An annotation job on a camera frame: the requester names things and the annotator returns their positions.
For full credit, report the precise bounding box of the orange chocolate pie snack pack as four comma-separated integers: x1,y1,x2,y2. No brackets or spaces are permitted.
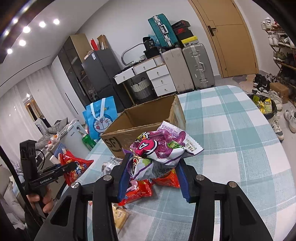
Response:
153,169,180,188

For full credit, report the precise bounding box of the red snack pack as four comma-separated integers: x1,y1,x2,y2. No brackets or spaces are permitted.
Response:
118,180,152,206

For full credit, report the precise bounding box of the purple sweet potato snack bag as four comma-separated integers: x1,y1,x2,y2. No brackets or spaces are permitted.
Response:
124,121,204,180

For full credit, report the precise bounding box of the red white snack bag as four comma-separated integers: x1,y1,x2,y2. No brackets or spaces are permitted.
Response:
58,149,94,186

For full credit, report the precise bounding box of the nougat cracker pack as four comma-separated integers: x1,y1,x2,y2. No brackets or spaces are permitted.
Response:
112,203,130,234

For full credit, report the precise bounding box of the purple white snack bag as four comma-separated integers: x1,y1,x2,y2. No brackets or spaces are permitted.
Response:
101,157,122,175

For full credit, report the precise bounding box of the left hand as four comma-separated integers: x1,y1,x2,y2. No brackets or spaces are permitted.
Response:
27,186,54,213

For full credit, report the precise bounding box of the green soda can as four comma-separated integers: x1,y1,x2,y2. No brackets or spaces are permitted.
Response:
82,133,96,151

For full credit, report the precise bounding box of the plaid teal tablecloth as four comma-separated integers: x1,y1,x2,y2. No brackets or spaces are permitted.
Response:
56,84,296,241

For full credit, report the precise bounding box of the blue Doraemon tote bag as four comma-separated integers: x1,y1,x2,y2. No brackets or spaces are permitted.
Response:
83,96,118,140

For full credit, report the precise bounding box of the white sneaker on floor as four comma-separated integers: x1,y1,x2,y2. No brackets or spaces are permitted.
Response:
284,105,296,133

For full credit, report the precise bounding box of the SF Express cardboard box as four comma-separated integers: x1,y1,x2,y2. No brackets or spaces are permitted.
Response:
100,94,186,158

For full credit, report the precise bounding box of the black refrigerator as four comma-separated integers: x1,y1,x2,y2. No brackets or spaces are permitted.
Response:
82,49,129,113

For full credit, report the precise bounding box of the small cardboard box on floor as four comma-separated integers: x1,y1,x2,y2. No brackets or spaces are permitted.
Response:
270,82,289,104

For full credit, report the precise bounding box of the woven laundry basket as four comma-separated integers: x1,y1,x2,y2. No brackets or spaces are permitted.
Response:
131,77,152,100

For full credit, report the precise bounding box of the white drawer desk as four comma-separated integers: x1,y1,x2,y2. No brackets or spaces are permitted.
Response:
114,55,177,97

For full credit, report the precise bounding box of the grey aluminium suitcase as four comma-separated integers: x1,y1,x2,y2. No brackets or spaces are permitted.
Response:
182,43,215,89

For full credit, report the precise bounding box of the beige suitcase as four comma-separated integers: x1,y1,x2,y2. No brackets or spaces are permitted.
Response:
162,48,195,93

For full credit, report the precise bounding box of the wooden shoe rack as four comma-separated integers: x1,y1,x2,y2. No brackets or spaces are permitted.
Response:
260,17,295,105

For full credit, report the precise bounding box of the wooden door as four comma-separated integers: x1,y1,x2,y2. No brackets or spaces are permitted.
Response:
189,0,258,77

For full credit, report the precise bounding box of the teal suitcase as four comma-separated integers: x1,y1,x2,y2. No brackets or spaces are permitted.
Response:
148,14,179,48

